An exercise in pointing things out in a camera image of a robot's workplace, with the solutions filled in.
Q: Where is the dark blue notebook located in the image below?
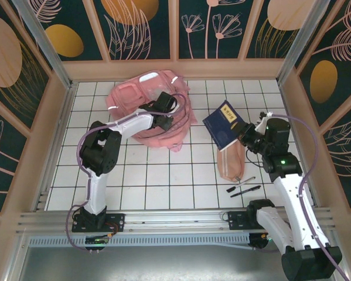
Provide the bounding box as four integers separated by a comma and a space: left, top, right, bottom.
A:
203, 100, 244, 152

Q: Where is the pink backpack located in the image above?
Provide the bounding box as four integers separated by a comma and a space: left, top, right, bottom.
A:
105, 69, 198, 152

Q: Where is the pink pencil case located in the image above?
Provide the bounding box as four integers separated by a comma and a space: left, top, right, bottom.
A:
216, 140, 246, 183

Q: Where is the silver pen with black cap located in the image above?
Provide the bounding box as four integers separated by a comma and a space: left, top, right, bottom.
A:
226, 176, 256, 193

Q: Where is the small controller circuit board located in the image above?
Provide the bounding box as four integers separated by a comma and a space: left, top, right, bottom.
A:
250, 232, 271, 249
84, 235, 110, 245

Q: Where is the grey metal panel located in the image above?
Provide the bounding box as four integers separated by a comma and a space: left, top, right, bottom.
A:
5, 245, 349, 281

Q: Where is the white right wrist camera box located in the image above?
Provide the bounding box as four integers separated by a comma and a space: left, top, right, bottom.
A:
255, 110, 274, 134

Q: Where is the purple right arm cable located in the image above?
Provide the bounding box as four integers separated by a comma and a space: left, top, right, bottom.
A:
270, 113, 351, 281

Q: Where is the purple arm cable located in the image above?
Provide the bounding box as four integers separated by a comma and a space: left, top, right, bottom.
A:
270, 113, 351, 281
64, 92, 190, 252

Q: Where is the aluminium side rail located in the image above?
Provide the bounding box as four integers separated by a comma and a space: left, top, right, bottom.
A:
279, 83, 324, 207
34, 83, 78, 211

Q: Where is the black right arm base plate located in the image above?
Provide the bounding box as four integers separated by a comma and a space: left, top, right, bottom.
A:
227, 209, 281, 232

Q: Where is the aluminium corner post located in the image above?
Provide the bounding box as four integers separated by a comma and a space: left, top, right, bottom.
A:
12, 0, 77, 88
276, 0, 339, 85

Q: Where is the aluminium mounting rail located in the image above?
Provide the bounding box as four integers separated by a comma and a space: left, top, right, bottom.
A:
16, 207, 339, 235

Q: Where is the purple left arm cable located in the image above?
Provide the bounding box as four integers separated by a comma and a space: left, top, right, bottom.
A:
64, 92, 190, 252

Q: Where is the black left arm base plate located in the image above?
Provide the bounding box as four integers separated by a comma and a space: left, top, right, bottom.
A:
71, 213, 125, 234

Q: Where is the slotted white cable tray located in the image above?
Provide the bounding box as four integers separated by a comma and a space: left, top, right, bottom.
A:
28, 232, 254, 252

